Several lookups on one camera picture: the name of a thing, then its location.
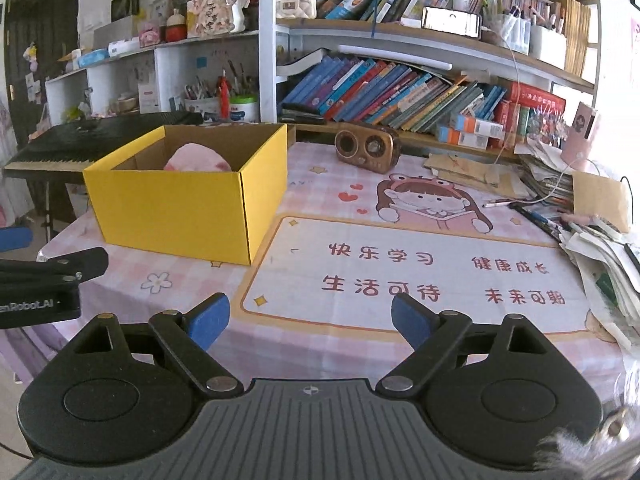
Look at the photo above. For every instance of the dark wooden door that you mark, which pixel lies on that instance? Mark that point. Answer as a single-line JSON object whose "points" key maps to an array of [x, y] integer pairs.
{"points": [[45, 35]]}

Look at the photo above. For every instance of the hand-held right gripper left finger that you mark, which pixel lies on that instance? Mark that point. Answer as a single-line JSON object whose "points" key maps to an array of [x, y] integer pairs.
{"points": [[207, 320]]}

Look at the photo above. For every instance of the small wooden bowl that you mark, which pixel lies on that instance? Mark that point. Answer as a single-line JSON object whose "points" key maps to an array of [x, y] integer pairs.
{"points": [[124, 104]]}

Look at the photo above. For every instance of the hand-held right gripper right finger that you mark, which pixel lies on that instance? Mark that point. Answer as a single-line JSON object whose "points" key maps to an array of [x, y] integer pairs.
{"points": [[412, 320]]}

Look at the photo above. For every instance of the white storage box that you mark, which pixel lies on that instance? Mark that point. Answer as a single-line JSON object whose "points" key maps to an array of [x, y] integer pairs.
{"points": [[547, 47]]}

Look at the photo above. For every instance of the pink wall poster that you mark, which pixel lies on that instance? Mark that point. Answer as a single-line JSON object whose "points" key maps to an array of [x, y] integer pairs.
{"points": [[635, 45]]}

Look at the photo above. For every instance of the pink plush pig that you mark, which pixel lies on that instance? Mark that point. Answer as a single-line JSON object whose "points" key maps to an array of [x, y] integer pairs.
{"points": [[197, 157]]}

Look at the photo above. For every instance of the stack of kraft paper sheets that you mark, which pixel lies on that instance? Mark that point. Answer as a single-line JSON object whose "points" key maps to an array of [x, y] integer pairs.
{"points": [[465, 170]]}

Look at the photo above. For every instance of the white bookshelf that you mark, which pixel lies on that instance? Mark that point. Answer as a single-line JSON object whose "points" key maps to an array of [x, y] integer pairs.
{"points": [[266, 60]]}

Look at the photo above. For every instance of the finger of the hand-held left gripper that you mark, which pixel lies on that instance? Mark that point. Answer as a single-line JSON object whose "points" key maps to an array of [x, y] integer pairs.
{"points": [[15, 240], [75, 262]]}

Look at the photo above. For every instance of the white cubby shelf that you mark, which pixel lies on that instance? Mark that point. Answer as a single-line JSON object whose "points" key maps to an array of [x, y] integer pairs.
{"points": [[170, 65]]}

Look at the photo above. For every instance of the row of leaning books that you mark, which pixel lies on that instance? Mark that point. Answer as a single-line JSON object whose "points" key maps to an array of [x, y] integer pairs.
{"points": [[380, 90]]}

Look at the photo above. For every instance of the white jar with green lid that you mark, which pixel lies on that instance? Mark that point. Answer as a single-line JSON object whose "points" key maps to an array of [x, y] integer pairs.
{"points": [[244, 110]]}

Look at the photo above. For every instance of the purple cloth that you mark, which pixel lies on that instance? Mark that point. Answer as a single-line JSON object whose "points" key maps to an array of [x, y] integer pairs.
{"points": [[30, 355]]}

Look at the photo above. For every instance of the orange and white carton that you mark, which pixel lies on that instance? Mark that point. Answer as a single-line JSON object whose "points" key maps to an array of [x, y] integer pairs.
{"points": [[475, 125], [462, 139]]}

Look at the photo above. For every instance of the black keyboard stand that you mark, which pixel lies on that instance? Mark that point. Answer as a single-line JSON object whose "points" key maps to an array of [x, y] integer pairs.
{"points": [[48, 210]]}

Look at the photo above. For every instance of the row of tan books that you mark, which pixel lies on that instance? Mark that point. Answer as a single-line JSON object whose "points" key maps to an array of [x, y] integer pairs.
{"points": [[579, 35]]}

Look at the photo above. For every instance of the white carton with red stripe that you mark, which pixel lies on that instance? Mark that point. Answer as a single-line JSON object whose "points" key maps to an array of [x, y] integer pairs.
{"points": [[148, 97]]}

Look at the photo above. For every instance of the brown envelope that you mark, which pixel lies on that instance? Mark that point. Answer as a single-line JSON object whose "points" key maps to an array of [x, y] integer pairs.
{"points": [[600, 202]]}

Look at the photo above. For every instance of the clear pen container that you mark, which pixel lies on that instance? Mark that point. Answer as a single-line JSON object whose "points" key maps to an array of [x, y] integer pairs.
{"points": [[510, 35]]}

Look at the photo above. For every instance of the yellow cardboard box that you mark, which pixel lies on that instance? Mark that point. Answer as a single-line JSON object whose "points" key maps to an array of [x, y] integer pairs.
{"points": [[175, 210]]}

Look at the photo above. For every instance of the cartoon printed desk mat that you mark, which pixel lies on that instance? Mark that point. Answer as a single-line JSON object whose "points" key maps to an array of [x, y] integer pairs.
{"points": [[350, 230]]}

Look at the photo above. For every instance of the dark framed plant picture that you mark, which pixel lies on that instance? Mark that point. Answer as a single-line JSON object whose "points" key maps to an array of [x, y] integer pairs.
{"points": [[125, 2]]}

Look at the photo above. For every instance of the fluffy grey clothing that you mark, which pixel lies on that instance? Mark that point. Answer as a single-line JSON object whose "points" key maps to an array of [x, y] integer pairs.
{"points": [[600, 460]]}

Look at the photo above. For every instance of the black pen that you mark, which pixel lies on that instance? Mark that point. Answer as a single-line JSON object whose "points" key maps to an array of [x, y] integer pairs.
{"points": [[537, 220]]}

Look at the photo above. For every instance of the red tall bottle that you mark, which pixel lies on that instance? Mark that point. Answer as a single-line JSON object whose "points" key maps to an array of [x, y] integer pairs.
{"points": [[224, 100]]}

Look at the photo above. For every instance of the black electronic keyboard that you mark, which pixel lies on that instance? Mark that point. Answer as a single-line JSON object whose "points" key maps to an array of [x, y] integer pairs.
{"points": [[100, 132]]}

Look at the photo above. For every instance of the blue tissue pack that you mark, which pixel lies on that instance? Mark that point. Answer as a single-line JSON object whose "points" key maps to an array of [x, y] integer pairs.
{"points": [[92, 58]]}

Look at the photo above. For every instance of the pink cartoon box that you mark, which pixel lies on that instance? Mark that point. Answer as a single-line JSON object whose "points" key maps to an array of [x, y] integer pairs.
{"points": [[581, 130]]}

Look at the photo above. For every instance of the white pen holder with pens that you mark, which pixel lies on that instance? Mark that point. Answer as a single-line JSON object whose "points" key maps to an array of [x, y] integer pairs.
{"points": [[200, 106]]}

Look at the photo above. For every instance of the small pink figure box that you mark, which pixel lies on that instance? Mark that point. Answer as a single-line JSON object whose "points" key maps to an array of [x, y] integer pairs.
{"points": [[150, 34]]}

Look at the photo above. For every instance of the brown retro radio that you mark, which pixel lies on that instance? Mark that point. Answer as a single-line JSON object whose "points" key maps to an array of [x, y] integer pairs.
{"points": [[367, 147]]}

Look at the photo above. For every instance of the white tissue pack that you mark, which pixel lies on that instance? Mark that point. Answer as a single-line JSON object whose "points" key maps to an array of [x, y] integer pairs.
{"points": [[124, 46]]}

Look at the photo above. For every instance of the pile of papers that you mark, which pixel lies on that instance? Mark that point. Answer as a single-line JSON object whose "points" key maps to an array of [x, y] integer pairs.
{"points": [[605, 270]]}

